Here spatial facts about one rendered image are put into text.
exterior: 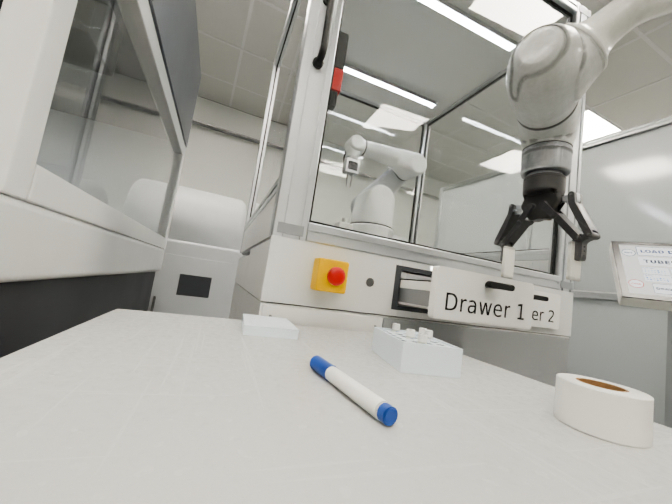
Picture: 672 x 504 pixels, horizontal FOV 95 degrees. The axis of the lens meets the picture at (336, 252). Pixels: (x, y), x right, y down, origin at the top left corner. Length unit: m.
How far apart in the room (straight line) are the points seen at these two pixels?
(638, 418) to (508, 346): 0.72
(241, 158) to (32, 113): 3.65
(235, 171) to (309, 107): 3.31
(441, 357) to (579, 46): 0.50
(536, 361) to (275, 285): 0.85
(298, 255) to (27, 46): 0.50
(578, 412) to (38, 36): 0.69
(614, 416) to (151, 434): 0.35
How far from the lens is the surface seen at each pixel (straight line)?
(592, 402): 0.38
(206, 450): 0.21
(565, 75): 0.65
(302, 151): 0.75
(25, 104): 0.53
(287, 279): 0.69
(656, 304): 1.51
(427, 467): 0.23
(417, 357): 0.43
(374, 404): 0.26
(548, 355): 1.23
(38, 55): 0.55
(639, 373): 2.42
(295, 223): 0.70
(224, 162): 4.08
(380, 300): 0.78
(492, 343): 1.03
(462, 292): 0.72
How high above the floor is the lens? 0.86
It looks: 6 degrees up
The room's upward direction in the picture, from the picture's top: 8 degrees clockwise
